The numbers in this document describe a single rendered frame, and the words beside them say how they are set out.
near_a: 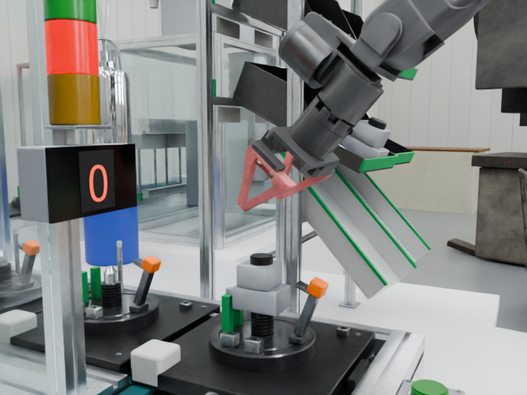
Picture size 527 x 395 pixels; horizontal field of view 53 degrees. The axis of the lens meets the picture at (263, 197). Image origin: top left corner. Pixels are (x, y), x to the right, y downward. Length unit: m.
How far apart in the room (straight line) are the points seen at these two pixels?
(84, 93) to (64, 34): 0.06
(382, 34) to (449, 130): 10.90
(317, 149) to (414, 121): 11.06
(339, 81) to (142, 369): 0.41
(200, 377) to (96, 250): 0.99
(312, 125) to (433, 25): 0.16
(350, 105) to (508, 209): 4.70
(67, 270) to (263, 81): 0.49
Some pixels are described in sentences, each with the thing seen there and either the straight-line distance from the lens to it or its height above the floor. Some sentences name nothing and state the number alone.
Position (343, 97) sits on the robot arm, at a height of 1.29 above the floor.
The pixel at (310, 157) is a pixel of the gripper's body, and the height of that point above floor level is 1.22.
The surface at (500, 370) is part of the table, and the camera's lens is 1.00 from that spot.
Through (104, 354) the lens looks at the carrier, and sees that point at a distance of 0.73.
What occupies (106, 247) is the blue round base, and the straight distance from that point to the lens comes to 1.58.
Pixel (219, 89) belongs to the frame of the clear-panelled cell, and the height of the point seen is 1.37.
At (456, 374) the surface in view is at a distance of 0.96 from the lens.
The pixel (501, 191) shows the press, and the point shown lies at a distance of 5.26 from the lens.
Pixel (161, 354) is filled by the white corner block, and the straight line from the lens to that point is 0.67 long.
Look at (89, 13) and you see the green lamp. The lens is 0.57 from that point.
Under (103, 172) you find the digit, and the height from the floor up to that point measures 1.21.
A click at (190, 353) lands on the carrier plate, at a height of 0.97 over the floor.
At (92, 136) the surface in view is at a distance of 1.57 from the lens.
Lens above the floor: 1.26
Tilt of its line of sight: 8 degrees down
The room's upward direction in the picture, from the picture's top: straight up
